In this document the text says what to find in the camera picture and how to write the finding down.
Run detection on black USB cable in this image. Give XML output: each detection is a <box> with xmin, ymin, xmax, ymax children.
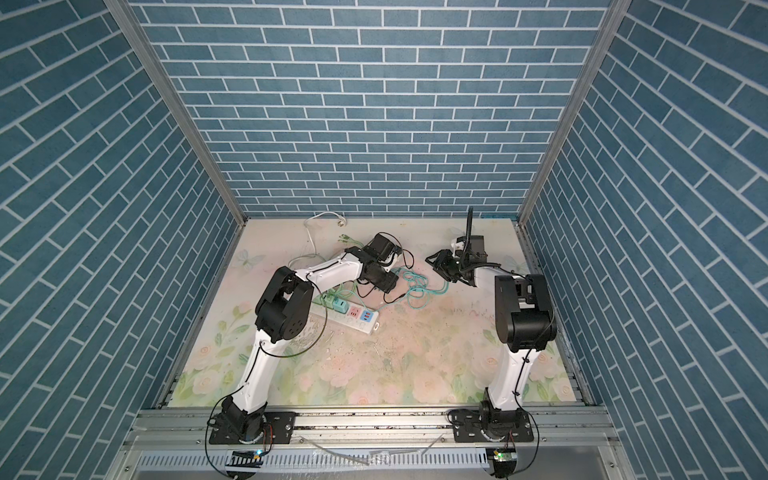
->
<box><xmin>353</xmin><ymin>278</ymin><xmax>409</xmax><ymax>304</ymax></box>

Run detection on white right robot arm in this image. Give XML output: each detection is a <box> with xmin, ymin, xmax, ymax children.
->
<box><xmin>426</xmin><ymin>208</ymin><xmax>557</xmax><ymax>445</ymax></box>

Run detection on teal multi-head cable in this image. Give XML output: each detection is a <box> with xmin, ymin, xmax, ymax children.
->
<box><xmin>392</xmin><ymin>266</ymin><xmax>451</xmax><ymax>310</ymax></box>

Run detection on white power strip colourful sockets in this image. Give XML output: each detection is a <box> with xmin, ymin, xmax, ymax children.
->
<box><xmin>310</xmin><ymin>296</ymin><xmax>379</xmax><ymax>335</ymax></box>

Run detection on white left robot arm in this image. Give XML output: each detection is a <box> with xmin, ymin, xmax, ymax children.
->
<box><xmin>206</xmin><ymin>233</ymin><xmax>404</xmax><ymax>445</ymax></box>

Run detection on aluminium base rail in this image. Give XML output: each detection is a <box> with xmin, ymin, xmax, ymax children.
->
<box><xmin>108</xmin><ymin>405</ymin><xmax>633</xmax><ymax>479</ymax></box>

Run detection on white power strip cord plug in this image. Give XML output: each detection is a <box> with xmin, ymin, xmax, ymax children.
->
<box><xmin>288</xmin><ymin>211</ymin><xmax>347</xmax><ymax>267</ymax></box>

